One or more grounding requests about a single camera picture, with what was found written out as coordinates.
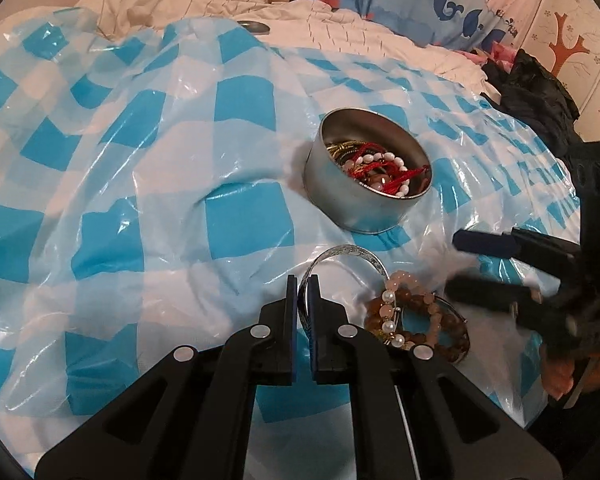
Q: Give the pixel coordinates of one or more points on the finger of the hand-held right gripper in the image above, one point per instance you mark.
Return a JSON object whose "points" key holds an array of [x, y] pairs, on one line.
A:
{"points": [[485, 242], [480, 290]]}

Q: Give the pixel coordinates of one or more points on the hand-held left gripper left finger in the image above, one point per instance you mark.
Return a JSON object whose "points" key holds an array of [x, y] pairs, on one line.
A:
{"points": [[285, 330]]}

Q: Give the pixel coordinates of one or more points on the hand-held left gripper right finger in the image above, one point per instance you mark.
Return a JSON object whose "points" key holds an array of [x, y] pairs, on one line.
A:
{"points": [[325, 340]]}

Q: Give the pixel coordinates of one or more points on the thin metal bangle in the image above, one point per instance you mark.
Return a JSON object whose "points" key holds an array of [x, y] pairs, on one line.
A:
{"points": [[457, 311]]}

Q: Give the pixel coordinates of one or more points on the wide silver bangle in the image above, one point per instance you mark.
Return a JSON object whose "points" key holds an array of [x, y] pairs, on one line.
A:
{"points": [[347, 249]]}

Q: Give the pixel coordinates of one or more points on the round metal tin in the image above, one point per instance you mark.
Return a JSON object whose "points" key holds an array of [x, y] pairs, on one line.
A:
{"points": [[360, 210]]}

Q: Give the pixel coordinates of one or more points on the gold bangles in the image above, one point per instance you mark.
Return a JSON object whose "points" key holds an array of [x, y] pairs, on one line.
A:
{"points": [[340, 149]]}

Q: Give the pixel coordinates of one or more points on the person's right hand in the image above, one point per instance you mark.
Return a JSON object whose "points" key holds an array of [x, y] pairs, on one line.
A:
{"points": [[560, 375]]}

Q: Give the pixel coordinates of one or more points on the black cloth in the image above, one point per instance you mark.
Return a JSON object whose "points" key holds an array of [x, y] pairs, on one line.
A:
{"points": [[535, 95]]}

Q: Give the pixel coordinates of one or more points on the pink cloth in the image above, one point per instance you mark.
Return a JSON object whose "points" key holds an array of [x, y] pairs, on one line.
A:
{"points": [[490, 54]]}

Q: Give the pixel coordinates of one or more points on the white striped blanket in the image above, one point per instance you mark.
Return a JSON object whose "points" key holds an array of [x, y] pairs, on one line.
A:
{"points": [[380, 40]]}

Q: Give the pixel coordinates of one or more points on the blue checkered plastic sheet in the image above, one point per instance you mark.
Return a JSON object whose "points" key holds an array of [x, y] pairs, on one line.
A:
{"points": [[130, 160]]}

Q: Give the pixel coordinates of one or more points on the round metal tin lid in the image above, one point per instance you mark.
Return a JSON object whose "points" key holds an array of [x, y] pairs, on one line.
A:
{"points": [[253, 26]]}

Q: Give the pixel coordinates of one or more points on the orange tree wall sticker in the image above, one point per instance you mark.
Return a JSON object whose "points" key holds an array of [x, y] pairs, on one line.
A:
{"points": [[562, 45]]}

